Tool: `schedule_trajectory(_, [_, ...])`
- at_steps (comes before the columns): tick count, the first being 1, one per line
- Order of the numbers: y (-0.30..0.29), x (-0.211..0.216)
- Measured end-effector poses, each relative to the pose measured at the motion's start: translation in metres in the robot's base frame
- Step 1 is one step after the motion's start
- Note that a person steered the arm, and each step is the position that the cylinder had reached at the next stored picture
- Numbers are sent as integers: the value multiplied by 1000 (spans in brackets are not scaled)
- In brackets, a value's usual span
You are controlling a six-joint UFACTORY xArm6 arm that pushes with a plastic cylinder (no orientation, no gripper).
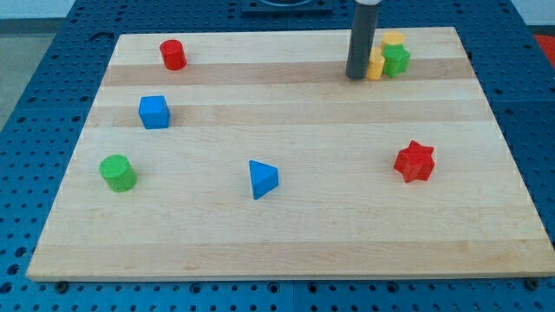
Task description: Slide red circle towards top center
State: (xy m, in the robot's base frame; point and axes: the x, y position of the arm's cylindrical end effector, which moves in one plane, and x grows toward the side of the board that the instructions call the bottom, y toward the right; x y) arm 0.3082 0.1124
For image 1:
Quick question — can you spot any wooden board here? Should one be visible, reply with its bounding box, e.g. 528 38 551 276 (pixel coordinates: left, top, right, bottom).
27 27 554 282

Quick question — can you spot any green star block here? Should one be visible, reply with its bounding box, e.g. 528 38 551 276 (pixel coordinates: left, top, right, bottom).
382 44 411 78

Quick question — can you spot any yellow heart block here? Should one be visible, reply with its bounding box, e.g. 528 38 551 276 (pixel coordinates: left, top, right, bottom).
366 47 385 81

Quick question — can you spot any yellow cylinder block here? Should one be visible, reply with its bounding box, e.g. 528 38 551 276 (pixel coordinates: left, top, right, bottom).
381 30 405 49

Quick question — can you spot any red cylinder block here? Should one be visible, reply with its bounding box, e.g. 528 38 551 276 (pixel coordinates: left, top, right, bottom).
160 39 186 70

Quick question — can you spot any green cylinder block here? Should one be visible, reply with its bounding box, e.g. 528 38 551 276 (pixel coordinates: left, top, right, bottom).
99 154 137 192

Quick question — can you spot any blue cube block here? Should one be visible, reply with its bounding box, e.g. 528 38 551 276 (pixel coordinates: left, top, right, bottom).
138 95 171 129

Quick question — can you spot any red star block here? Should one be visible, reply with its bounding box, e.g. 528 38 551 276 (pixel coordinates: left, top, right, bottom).
394 140 435 183

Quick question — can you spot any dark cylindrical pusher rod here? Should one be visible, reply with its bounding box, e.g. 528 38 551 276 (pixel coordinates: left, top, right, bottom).
345 0 382 80

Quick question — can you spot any blue triangle block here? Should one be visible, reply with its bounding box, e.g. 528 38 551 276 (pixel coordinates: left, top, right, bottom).
249 160 279 200

